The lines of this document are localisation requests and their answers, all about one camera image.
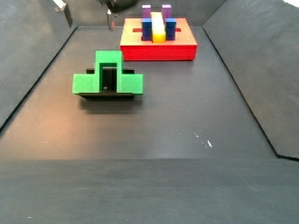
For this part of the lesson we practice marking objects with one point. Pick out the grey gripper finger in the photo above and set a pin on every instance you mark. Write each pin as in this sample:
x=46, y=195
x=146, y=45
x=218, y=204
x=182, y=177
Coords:
x=63, y=8
x=110, y=20

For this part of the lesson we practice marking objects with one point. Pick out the blue post right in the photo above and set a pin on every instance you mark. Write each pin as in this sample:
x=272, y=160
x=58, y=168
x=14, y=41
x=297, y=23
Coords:
x=170, y=23

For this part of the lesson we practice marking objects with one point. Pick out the yellow arched bar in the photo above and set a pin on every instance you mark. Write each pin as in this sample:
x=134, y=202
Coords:
x=158, y=27

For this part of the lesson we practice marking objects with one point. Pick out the green stepped block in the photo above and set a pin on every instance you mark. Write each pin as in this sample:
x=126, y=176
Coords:
x=90, y=83

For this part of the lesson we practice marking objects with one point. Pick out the purple post right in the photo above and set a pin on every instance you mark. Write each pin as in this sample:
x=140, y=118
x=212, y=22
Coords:
x=168, y=10

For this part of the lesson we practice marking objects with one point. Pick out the purple post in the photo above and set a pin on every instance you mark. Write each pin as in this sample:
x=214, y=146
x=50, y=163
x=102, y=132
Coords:
x=168, y=10
x=148, y=10

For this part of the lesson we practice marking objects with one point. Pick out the purple post left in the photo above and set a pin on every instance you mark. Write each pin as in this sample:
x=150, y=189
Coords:
x=148, y=10

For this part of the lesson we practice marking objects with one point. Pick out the red base board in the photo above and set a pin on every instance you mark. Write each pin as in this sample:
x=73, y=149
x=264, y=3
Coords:
x=138, y=50

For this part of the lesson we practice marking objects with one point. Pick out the black angle fixture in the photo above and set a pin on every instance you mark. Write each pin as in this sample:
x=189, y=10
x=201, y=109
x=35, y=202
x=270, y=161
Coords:
x=109, y=87

